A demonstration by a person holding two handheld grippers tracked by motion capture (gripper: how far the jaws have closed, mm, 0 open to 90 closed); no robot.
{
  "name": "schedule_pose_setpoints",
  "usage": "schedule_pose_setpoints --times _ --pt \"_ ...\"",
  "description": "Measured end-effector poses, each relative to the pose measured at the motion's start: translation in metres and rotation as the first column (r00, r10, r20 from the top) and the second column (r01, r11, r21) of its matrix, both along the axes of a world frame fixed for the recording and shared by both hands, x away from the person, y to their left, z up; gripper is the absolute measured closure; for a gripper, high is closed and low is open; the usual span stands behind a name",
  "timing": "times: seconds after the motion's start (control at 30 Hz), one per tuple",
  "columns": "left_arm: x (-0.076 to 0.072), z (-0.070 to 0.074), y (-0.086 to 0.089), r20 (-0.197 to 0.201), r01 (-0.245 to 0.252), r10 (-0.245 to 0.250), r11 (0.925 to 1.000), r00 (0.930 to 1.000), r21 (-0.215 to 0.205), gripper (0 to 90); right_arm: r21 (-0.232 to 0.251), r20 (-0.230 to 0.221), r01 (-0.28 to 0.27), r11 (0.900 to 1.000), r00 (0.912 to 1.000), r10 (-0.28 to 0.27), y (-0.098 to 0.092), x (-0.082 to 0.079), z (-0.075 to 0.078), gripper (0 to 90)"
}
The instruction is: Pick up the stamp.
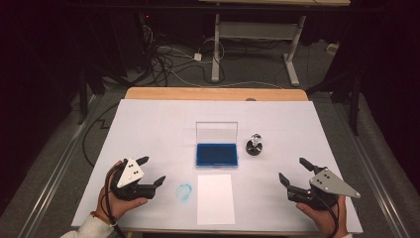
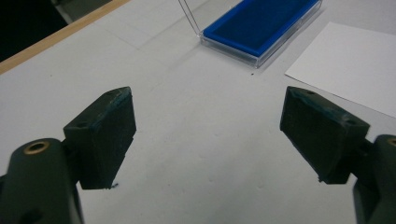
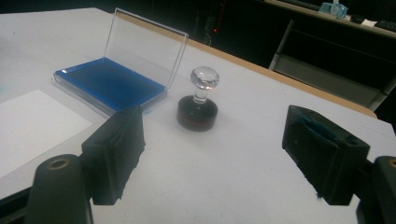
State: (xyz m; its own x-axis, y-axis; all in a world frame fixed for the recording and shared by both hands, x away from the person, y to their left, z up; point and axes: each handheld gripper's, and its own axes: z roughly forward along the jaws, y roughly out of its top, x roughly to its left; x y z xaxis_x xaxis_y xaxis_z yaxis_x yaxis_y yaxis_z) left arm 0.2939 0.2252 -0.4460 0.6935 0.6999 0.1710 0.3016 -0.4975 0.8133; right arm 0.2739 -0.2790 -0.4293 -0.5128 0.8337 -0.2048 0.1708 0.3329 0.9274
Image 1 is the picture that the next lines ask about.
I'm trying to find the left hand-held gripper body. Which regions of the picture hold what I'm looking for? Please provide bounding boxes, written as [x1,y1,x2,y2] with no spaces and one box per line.
[110,158,157,201]

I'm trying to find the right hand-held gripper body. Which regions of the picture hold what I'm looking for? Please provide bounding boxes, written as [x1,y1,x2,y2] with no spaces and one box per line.
[286,167,362,211]

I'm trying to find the person's left hand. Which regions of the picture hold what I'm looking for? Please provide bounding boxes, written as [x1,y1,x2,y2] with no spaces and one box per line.
[96,161,149,223]

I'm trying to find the person's right hand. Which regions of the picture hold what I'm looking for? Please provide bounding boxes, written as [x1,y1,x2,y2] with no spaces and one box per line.
[295,194,350,238]

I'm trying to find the large white board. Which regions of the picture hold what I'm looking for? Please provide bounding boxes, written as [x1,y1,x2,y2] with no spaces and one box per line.
[71,98,365,235]

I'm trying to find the white paper sheet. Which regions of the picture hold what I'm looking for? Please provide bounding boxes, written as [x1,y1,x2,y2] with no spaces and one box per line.
[196,174,237,226]

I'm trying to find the black stand leg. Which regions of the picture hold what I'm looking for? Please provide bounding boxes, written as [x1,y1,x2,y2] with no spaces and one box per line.
[77,63,89,126]
[306,72,363,137]

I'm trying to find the wooden table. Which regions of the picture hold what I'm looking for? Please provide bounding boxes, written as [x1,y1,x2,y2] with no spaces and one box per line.
[123,86,355,238]

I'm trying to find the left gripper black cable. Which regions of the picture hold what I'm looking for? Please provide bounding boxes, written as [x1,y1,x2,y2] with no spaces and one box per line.
[103,163,127,238]

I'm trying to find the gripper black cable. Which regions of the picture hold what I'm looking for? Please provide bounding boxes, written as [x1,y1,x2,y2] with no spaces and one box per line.
[103,163,127,238]
[311,192,341,238]

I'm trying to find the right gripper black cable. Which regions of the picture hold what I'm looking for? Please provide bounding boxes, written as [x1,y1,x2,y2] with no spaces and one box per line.
[311,192,341,238]

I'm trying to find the red wrist bracelet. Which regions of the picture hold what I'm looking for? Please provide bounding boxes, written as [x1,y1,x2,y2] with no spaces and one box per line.
[89,210,112,226]

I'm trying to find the metal floor rail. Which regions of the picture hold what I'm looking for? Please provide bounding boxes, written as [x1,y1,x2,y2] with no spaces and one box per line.
[18,93,102,238]
[333,98,412,238]

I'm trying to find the long black floor cable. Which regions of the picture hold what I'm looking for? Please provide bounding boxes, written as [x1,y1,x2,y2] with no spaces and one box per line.
[81,101,121,168]

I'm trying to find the white floor cable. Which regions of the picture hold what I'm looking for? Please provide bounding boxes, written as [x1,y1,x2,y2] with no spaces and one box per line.
[166,67,285,90]

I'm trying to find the tangle of black floor cables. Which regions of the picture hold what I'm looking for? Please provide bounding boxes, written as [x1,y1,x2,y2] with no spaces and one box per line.
[137,19,229,87]

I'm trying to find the white metal desk frame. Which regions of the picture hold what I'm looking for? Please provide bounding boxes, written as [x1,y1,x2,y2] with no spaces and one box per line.
[197,0,352,87]

